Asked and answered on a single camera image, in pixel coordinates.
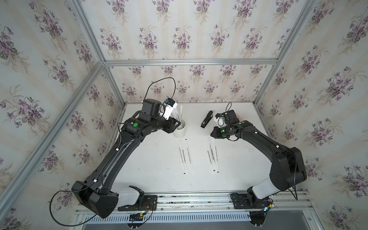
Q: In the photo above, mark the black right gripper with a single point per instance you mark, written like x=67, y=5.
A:
x=215, y=134

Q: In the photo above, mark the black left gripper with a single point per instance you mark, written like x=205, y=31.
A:
x=170, y=123

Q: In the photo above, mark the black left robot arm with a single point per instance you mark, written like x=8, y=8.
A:
x=95, y=191

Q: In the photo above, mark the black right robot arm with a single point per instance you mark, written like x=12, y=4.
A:
x=287, y=167

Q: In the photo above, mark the bundle of wrapped straws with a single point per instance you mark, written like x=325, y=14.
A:
x=177, y=113

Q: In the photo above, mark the white straw cup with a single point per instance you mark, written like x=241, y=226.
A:
x=180, y=132

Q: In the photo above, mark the black stapler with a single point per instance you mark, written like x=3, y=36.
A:
x=207, y=119

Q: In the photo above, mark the aluminium mounting rail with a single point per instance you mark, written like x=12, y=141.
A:
x=221, y=201

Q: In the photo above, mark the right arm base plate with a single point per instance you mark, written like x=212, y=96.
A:
x=250, y=201

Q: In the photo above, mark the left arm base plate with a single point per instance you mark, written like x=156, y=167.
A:
x=145, y=203

